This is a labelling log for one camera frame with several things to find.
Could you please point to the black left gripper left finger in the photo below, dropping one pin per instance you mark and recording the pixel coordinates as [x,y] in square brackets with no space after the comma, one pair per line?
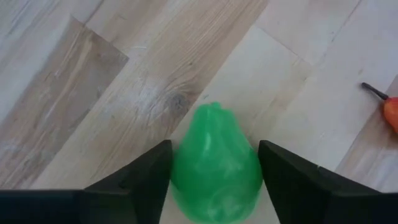
[140,193]

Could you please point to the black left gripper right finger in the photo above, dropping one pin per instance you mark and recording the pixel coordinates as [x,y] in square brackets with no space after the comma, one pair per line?
[292,189]

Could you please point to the bright green pear half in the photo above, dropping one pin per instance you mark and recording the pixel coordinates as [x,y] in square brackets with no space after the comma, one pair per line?
[214,161]

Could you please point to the small orange toy fruit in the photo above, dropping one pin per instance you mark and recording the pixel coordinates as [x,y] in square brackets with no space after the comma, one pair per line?
[392,113]

